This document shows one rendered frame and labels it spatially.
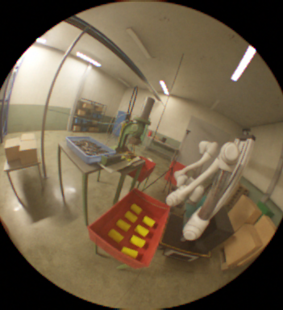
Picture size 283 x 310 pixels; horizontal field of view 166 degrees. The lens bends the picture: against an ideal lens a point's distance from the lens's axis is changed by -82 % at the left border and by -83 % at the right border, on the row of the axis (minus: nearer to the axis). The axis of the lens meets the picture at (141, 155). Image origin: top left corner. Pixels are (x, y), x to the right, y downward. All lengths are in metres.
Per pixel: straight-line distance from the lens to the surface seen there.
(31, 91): 5.73
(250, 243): 2.15
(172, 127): 6.52
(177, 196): 0.79
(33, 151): 1.70
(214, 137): 6.70
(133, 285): 1.48
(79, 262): 1.43
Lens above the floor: 1.42
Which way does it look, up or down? 17 degrees down
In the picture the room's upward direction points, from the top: 20 degrees clockwise
